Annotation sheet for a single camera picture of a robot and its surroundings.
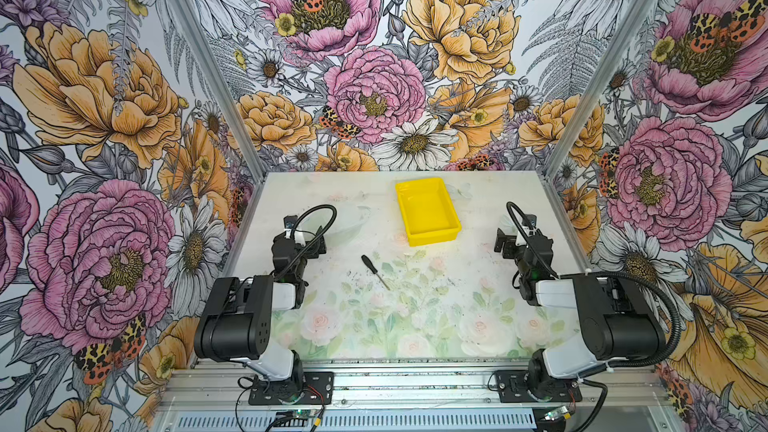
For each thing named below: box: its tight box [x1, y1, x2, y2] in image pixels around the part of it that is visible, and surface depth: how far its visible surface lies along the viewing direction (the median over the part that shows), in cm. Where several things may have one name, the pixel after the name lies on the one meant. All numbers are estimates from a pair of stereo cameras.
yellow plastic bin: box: [395, 178, 462, 247], surface depth 108 cm
